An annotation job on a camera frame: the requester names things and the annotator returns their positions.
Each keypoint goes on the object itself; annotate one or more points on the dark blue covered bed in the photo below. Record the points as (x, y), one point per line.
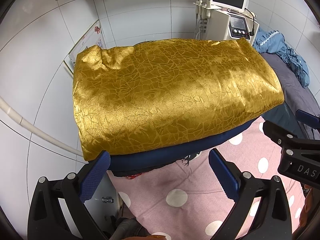
(296, 98)

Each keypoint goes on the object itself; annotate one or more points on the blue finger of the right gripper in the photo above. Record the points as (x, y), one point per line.
(307, 118)

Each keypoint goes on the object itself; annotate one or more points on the pink polka dot bedsheet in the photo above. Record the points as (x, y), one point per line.
(185, 200)

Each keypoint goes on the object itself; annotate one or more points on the light blue ruffled blanket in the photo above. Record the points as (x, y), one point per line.
(273, 42)

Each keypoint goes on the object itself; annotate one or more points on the white medical device cart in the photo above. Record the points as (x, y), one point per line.
(224, 24)

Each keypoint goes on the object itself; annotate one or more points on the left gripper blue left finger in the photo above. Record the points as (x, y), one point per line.
(91, 175)

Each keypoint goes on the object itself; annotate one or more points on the gold brocade padded jacket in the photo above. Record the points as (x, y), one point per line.
(164, 93)

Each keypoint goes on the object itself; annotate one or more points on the folded black garment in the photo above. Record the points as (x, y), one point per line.
(137, 171)

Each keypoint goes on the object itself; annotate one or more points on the white floor pipe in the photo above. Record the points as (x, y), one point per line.
(16, 117)

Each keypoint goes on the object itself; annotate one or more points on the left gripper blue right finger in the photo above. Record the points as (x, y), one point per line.
(227, 174)

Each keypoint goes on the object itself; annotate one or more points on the folded red patterned garment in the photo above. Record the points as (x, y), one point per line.
(133, 176)

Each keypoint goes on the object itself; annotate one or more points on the folded navy blue garment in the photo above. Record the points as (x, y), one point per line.
(172, 153)

